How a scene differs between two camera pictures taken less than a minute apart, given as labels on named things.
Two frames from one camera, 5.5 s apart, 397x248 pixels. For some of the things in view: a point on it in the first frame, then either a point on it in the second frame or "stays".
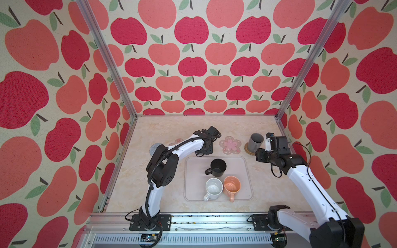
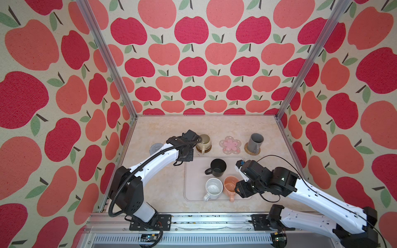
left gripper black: x=210 y=152 to x=191 y=158
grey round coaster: x=153 y=148 stays
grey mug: x=255 y=142 stays
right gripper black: x=260 y=154 to x=240 y=190
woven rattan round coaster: x=246 y=149 stays
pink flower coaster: x=230 y=145 stays
